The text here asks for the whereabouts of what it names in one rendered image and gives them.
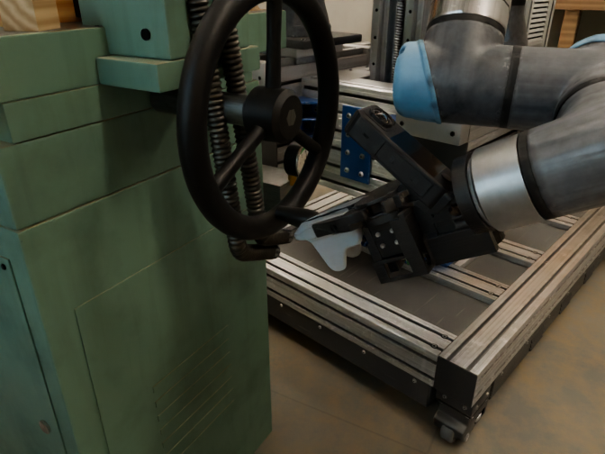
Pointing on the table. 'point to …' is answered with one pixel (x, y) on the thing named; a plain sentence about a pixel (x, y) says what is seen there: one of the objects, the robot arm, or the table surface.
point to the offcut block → (29, 15)
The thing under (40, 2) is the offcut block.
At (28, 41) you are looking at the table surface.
